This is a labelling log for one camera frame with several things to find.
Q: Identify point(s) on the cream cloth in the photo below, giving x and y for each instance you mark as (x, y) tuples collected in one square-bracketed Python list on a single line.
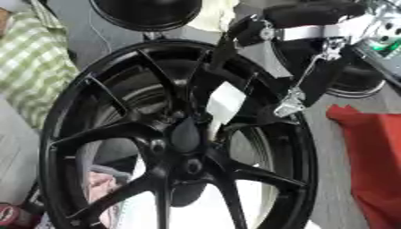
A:
[(215, 15)]

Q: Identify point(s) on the table with green checked cloth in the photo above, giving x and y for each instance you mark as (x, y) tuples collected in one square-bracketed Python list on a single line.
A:
[(31, 68)]

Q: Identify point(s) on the black tire with silver rim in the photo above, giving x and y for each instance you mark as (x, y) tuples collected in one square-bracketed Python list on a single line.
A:
[(363, 82)]

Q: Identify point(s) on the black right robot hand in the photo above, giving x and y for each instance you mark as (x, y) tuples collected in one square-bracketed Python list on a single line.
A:
[(313, 13)]

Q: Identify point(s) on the table with red cloth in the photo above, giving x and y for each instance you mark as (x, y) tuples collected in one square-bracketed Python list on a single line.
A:
[(376, 161)]

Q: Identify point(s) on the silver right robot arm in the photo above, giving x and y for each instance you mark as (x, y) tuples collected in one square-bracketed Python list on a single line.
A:
[(387, 28)]

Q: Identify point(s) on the black spoked wheel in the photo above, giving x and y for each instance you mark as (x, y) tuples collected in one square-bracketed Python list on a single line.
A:
[(130, 131)]

